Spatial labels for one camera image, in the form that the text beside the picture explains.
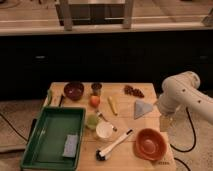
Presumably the grey towel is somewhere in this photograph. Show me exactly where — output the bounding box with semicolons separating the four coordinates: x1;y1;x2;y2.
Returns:
134;100;153;119

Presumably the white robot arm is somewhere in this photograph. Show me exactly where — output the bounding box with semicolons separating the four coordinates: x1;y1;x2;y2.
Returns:
156;71;213;132

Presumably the white paper cup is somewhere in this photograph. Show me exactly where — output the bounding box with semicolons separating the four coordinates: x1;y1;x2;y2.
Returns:
96;122;113;140

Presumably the green plastic cup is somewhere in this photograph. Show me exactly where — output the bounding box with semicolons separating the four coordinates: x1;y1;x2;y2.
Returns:
86;115;99;130

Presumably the small metal cup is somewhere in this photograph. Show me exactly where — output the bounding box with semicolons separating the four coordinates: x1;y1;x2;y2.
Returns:
91;82;102;96

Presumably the orange plastic bowl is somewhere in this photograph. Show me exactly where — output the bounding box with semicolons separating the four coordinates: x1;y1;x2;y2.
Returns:
133;128;167;161

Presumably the brown grape bunch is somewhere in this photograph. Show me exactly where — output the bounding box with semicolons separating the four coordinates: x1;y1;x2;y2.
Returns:
124;85;144;98

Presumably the metal spoon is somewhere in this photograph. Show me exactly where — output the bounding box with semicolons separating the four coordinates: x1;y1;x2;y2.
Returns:
96;110;117;132

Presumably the orange peach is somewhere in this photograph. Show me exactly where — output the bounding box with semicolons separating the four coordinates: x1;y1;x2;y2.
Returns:
89;95;100;108

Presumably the white dish brush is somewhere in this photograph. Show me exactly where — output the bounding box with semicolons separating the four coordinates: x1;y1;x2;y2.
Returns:
96;129;133;161

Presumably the dark red bowl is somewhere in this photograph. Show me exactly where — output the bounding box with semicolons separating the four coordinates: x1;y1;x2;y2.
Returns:
64;82;84;101

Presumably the grey sponge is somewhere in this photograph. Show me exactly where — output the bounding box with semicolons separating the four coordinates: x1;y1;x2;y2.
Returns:
62;134;78;157

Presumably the green plastic tray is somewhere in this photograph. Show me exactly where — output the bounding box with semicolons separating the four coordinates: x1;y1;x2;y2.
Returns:
20;107;85;171

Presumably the black power cable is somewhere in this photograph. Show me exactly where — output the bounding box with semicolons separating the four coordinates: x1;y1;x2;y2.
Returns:
169;107;197;171

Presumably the black-handled utensil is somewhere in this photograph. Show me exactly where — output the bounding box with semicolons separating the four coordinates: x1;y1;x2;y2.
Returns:
58;94;65;107

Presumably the green-handled utensil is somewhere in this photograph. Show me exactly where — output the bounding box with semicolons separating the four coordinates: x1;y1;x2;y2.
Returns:
46;89;52;106

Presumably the wooden chair frame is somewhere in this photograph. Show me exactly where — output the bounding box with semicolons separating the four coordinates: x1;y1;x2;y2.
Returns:
55;0;134;31

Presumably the black floor cable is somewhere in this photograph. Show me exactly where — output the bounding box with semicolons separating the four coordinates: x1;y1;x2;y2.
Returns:
0;112;38;143

